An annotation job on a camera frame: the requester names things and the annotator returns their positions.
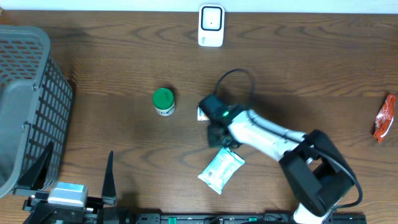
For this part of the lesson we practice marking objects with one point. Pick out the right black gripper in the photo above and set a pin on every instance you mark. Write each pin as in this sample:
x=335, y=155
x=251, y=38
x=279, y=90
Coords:
x=212, y=139

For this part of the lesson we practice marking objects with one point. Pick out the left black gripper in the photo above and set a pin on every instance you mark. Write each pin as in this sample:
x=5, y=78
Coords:
x=89, y=218

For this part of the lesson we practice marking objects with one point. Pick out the small orange sachet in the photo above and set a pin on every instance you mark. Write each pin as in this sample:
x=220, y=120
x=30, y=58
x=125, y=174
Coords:
x=201, y=116

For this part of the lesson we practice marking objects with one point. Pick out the green lid jar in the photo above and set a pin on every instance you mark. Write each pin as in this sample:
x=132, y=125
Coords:
x=164, y=101

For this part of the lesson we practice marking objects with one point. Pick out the orange snack bar wrapper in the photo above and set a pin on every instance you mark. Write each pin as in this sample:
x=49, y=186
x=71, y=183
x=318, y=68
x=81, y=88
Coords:
x=384, y=118

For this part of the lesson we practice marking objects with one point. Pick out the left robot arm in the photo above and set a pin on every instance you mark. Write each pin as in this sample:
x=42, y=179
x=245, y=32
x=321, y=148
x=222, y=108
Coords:
x=109, y=213

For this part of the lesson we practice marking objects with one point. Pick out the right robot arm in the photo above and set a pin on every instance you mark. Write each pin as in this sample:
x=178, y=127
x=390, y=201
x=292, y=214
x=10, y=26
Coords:
x=317, y=173

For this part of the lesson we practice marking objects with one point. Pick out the white barcode scanner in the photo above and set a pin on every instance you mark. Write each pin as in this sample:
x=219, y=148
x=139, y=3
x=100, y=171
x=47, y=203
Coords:
x=211, y=25

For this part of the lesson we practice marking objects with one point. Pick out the grey plastic basket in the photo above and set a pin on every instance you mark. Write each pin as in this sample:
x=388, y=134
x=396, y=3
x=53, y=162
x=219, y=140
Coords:
x=36, y=104

